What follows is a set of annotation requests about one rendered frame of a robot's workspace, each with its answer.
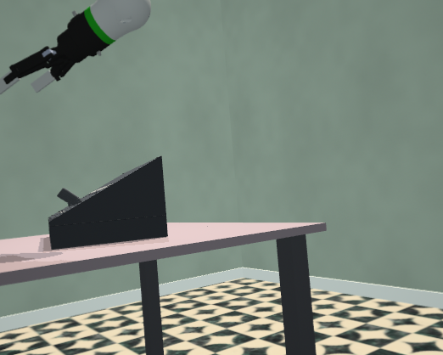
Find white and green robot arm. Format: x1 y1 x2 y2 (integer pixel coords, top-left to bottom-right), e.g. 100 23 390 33
68 0 151 57

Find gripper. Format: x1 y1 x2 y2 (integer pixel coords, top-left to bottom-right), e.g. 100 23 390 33
0 29 89 94

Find dark grey switch console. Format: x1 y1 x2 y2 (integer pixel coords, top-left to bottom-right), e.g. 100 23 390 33
49 156 168 250

